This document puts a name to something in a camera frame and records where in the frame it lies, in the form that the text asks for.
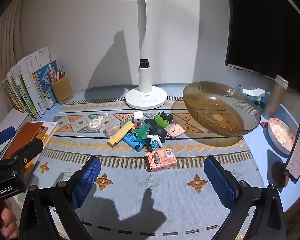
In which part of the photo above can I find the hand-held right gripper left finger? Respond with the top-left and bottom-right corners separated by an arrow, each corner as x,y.
17,156 -> 102,240

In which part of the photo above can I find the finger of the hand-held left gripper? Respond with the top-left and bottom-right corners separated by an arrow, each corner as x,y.
0,127 -> 17,147
4,139 -> 44,173

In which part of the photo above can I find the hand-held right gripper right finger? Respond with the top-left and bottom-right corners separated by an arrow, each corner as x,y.
204,156 -> 289,240

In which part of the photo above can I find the blue toy car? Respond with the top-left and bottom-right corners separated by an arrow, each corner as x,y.
122,133 -> 145,152

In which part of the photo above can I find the green translucent figurine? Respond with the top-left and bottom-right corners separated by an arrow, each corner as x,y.
131,124 -> 150,140

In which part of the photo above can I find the amber ribbed glass bowl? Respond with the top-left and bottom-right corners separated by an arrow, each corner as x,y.
182,81 -> 262,138

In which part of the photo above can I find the person's left hand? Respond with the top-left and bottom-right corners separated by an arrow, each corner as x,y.
0,200 -> 19,239

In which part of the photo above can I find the white yellow booklet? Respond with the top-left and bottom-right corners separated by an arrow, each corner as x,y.
39,121 -> 59,146

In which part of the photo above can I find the row of books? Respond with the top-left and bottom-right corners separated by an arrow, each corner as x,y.
1,47 -> 58,119

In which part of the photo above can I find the patterned desk mat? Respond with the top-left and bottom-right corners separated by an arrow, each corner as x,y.
15,82 -> 274,240

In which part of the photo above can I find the yellow eraser bar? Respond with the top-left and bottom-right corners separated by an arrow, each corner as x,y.
107,121 -> 135,147

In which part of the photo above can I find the clear plastic case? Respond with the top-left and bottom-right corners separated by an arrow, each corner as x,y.
102,122 -> 122,137

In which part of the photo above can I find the round correction tape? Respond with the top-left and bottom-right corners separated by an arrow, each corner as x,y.
87,114 -> 108,132

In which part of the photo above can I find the pink mini fan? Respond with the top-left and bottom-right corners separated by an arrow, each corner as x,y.
167,125 -> 183,138

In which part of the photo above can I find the tan pen holder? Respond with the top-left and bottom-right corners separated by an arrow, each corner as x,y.
51,76 -> 74,105

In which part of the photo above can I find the black phone stand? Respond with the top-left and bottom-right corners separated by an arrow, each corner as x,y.
282,162 -> 299,183

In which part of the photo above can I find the blue white figurine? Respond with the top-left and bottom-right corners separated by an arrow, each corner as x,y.
147,135 -> 164,152

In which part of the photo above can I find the small patterned dish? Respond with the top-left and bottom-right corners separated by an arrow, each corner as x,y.
267,117 -> 297,155

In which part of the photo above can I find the black round figurine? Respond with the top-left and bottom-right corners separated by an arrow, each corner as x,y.
144,119 -> 168,143

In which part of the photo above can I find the bundle of pens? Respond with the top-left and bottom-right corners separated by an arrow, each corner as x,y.
48,64 -> 65,83

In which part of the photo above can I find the dark green figurine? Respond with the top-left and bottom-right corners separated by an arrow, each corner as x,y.
154,111 -> 173,128

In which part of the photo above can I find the white charger cube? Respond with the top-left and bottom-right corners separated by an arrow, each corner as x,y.
134,110 -> 146,123

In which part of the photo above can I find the beige ribbed panel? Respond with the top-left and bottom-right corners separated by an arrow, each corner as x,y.
0,0 -> 24,80

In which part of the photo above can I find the beige thermos bottle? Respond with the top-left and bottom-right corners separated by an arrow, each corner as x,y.
262,75 -> 289,120

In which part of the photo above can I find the white desk lamp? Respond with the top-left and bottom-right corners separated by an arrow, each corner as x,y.
111,0 -> 175,110

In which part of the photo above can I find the black monitor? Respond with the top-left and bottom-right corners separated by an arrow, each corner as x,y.
224,0 -> 300,98

